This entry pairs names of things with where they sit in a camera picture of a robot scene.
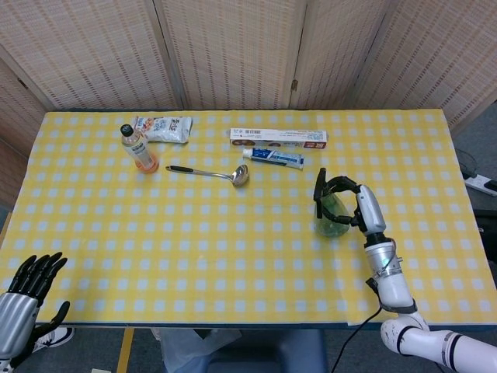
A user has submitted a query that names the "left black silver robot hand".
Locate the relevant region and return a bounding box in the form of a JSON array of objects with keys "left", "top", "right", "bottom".
[{"left": 0, "top": 251, "right": 71, "bottom": 370}]

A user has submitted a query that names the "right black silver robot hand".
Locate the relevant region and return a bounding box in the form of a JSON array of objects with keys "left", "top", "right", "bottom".
[{"left": 324, "top": 175, "right": 388, "bottom": 238}]

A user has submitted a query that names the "green plastic spray bottle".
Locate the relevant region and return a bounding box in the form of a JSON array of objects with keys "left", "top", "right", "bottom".
[{"left": 312, "top": 166, "right": 356, "bottom": 239}]

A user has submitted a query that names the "orange juice bottle black cap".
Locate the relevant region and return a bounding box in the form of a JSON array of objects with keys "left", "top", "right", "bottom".
[{"left": 119, "top": 123, "right": 160, "bottom": 173}]

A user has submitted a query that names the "white blue sneaker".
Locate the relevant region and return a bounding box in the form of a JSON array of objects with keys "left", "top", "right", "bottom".
[{"left": 32, "top": 326, "right": 75, "bottom": 353}]

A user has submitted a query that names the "white blue toothpaste tube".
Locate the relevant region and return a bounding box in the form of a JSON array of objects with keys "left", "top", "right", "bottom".
[{"left": 242, "top": 146, "right": 305, "bottom": 172}]

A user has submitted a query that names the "yellow floor tape strip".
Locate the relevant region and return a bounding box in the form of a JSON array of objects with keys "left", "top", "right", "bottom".
[{"left": 116, "top": 329, "right": 135, "bottom": 373}]

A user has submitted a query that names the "white power strip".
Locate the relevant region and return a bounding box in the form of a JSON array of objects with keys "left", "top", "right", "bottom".
[{"left": 463, "top": 173, "right": 497, "bottom": 196}]

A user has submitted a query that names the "black box on floor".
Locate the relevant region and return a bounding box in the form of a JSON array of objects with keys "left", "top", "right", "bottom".
[{"left": 474, "top": 209, "right": 497, "bottom": 250}]

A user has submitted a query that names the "long white red wrap box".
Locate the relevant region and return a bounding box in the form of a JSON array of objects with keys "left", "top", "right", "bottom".
[{"left": 227, "top": 127, "right": 329, "bottom": 151}]

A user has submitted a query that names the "yellow white checked tablecloth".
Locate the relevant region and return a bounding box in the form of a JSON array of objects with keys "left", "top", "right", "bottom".
[{"left": 0, "top": 110, "right": 497, "bottom": 328}]

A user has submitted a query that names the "white trousers leg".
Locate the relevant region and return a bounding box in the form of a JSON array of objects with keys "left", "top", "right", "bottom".
[{"left": 151, "top": 328, "right": 242, "bottom": 373}]

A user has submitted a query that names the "blue grey seat base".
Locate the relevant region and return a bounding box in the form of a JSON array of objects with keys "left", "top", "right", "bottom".
[{"left": 204, "top": 329, "right": 328, "bottom": 373}]

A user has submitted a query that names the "woven folding screen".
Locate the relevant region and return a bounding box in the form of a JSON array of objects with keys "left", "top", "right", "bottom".
[{"left": 0, "top": 0, "right": 497, "bottom": 207}]

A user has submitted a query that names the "white snack bag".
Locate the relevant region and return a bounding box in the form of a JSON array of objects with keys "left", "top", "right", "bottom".
[{"left": 134, "top": 115, "right": 194, "bottom": 145}]

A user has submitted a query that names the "black floor cable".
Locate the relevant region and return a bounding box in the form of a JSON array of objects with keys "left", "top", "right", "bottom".
[{"left": 454, "top": 148, "right": 481, "bottom": 180}]

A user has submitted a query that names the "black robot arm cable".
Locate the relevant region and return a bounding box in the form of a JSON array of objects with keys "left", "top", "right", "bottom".
[{"left": 328, "top": 305, "right": 385, "bottom": 373}]

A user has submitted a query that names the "steel ladle black handle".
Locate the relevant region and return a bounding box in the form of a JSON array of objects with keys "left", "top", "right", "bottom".
[{"left": 165, "top": 163, "right": 250, "bottom": 189}]

